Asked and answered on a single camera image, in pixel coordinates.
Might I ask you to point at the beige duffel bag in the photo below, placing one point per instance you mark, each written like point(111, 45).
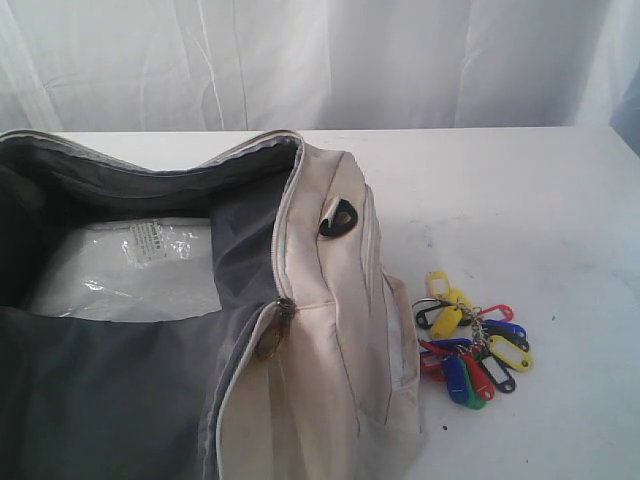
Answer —
point(310, 369)

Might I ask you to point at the colourful key tag bunch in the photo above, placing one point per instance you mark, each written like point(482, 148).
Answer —
point(473, 351)

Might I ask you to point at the clear plastic packet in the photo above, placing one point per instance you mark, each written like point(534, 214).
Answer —
point(144, 270)

